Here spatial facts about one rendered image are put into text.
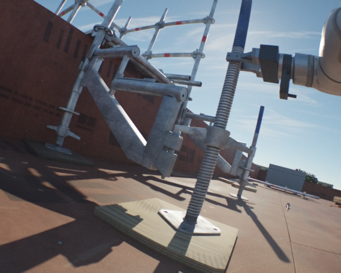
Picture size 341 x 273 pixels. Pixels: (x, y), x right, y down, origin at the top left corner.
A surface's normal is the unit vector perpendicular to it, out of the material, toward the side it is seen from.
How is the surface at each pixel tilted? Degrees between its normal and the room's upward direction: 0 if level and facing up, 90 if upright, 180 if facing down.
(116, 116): 90
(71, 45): 90
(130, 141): 90
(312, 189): 90
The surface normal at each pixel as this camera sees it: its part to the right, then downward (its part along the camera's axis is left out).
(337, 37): -0.92, 0.39
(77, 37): 0.82, 0.21
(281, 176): -0.50, -0.22
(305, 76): -0.54, 0.64
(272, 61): -0.29, 0.95
